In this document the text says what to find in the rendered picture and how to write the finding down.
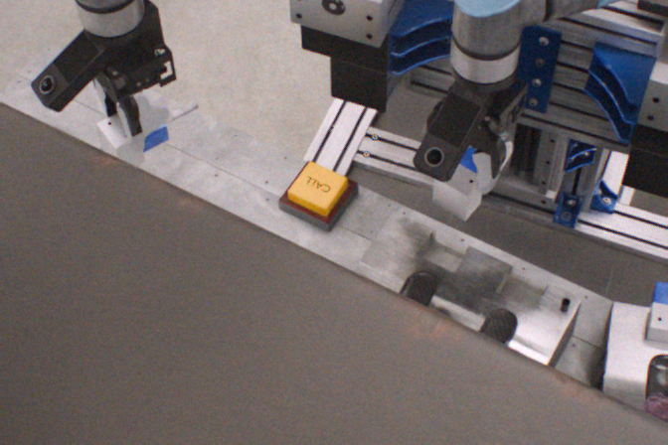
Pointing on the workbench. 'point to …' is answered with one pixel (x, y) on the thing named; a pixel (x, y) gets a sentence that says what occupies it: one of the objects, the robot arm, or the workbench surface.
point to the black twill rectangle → (599, 370)
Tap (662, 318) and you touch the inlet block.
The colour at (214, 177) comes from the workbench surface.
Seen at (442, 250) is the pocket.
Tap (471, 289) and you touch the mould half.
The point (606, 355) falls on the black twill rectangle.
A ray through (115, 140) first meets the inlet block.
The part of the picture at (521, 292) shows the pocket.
